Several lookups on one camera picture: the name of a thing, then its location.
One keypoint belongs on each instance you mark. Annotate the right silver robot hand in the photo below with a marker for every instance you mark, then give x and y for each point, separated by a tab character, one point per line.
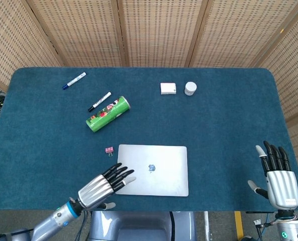
280	182

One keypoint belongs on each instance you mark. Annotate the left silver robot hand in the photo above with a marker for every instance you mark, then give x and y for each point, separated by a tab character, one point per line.
96	187

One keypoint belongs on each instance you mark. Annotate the silver laptop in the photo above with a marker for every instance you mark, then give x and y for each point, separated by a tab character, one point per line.
164	173

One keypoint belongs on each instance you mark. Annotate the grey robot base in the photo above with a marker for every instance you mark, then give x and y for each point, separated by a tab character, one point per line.
139	226

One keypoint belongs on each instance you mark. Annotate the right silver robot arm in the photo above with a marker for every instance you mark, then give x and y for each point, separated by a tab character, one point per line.
288	223

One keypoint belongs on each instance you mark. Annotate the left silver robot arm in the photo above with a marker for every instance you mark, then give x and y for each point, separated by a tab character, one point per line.
51	219

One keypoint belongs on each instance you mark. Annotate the pink binder clip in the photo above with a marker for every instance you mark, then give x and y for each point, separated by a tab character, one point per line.
109	150

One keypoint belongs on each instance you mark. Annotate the green chip can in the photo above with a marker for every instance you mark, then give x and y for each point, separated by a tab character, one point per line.
107	114

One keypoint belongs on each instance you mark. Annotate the black capped whiteboard marker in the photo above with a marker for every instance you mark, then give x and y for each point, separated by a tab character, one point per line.
99	101

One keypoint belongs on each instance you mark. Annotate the blue table mat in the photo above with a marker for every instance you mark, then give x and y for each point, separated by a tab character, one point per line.
149	118

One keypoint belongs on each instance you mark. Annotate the blue capped whiteboard marker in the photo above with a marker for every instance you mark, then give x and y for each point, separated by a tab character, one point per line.
74	80

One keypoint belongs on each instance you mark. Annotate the white small box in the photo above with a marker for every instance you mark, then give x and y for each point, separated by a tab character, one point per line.
168	88

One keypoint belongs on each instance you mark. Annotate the white round jar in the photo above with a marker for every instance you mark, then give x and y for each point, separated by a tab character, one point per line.
190	88

